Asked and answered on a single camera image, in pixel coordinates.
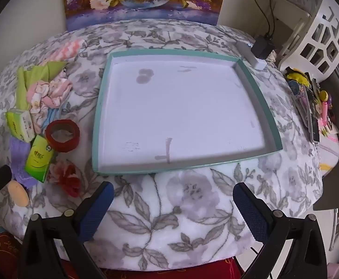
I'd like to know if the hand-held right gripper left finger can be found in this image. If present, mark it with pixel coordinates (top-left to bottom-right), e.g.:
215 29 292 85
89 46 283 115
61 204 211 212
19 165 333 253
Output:
18 181 115 279

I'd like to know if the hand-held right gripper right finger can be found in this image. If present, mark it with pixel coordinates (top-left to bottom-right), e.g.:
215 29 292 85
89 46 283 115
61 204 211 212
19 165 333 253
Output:
233 183 331 279

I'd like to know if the round beige sponge puff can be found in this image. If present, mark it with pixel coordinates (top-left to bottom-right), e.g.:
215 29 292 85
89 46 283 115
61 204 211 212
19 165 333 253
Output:
7 180 30 207

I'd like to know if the purple cloth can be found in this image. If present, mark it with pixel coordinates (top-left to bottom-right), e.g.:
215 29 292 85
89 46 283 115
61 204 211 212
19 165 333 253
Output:
8 136 39 188

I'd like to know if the red pink scrunchie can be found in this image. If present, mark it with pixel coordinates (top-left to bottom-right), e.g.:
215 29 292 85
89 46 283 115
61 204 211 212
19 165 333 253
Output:
48 161 81 197

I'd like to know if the green tissue pack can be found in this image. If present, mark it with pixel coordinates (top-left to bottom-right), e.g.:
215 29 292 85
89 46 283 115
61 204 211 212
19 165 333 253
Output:
6 109 35 143
25 134 55 183

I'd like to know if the red tape roll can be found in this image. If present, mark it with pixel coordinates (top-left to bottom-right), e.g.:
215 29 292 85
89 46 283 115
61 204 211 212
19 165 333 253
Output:
45 119 80 153

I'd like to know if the blue face mask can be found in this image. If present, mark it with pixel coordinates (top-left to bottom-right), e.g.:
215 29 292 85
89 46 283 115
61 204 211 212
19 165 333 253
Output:
40 105 68 128

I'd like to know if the pink floral cloth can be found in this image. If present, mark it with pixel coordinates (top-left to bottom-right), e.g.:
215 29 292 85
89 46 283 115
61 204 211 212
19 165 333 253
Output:
27 78 73 131

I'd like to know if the light green cloth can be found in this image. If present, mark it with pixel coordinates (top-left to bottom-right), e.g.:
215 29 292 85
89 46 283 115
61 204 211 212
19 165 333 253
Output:
16 61 68 111

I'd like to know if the teal white shallow tray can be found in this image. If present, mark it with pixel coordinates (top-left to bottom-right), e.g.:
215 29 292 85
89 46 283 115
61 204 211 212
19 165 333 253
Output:
92 49 283 176

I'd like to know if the pink white striped cloth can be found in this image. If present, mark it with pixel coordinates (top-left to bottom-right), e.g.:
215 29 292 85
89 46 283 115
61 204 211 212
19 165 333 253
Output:
42 39 84 64

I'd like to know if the grey floral blanket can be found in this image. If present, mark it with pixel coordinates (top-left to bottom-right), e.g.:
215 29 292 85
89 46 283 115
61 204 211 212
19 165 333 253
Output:
0 19 324 269

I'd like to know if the white power strip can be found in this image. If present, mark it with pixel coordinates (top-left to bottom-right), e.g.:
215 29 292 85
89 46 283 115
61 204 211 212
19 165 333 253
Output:
235 41 267 70

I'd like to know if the white lattice basket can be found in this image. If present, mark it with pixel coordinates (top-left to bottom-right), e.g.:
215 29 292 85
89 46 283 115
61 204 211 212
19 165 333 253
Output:
280 4 339 76

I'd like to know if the black power adapter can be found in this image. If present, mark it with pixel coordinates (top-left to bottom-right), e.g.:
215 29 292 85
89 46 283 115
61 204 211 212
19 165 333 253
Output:
251 35 275 59

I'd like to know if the floral painting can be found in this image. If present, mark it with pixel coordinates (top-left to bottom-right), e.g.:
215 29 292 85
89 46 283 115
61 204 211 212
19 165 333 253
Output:
63 0 229 31

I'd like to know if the black cable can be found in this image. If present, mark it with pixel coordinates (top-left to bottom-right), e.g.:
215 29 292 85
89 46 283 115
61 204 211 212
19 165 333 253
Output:
248 0 270 38
268 0 277 38

